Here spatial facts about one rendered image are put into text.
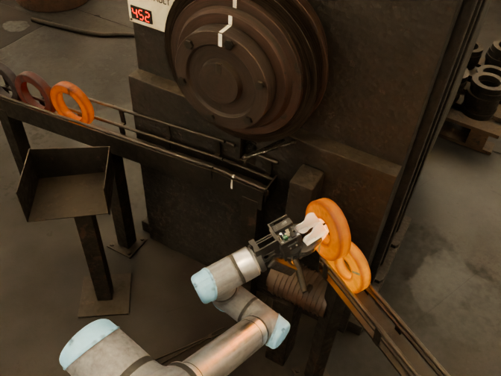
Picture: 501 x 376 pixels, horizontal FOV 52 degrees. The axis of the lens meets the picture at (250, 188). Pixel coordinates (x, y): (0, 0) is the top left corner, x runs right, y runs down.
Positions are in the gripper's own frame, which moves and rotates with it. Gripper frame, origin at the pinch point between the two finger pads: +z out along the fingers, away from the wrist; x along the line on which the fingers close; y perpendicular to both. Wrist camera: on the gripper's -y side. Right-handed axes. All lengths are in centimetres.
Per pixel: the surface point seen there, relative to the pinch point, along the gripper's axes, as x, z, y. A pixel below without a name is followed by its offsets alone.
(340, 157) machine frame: 25.2, 18.8, -10.5
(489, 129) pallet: 79, 142, -118
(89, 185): 71, -53, -17
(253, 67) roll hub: 31.5, 1.2, 28.1
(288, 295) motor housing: 10.9, -12.0, -42.3
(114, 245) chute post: 93, -63, -76
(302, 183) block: 25.6, 5.5, -13.9
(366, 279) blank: -7.3, 5.3, -21.5
